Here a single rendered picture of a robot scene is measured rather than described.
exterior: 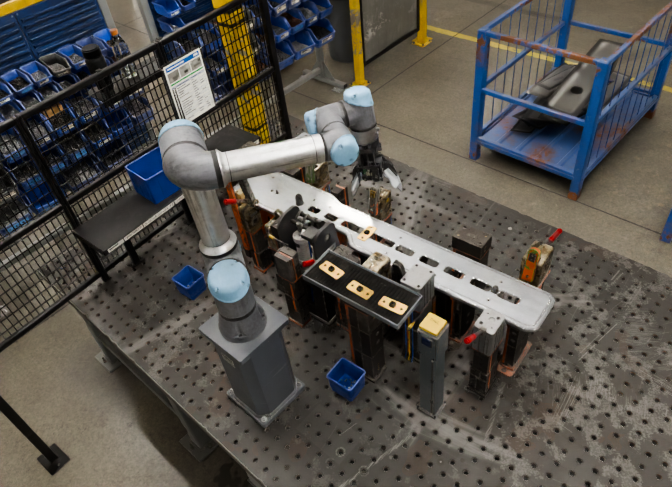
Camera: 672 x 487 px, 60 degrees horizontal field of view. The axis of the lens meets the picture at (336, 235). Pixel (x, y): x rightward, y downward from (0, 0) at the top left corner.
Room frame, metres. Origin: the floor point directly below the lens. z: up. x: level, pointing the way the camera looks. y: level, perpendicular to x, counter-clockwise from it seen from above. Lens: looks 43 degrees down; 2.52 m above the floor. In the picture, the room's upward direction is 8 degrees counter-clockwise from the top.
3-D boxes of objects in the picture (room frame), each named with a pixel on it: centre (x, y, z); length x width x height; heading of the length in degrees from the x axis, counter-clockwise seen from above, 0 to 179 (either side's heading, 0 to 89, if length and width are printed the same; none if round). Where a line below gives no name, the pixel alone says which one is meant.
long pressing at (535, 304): (1.60, -0.14, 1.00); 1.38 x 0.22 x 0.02; 46
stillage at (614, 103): (3.38, -1.72, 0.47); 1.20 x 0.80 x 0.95; 131
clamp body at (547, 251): (1.33, -0.67, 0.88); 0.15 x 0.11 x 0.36; 136
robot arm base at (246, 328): (1.17, 0.33, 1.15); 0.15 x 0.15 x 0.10
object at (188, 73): (2.38, 0.55, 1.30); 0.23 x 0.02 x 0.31; 136
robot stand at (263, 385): (1.17, 0.33, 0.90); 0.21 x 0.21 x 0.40; 43
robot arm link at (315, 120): (1.36, -0.02, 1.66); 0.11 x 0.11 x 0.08; 12
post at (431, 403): (1.02, -0.24, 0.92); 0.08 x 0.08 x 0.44; 46
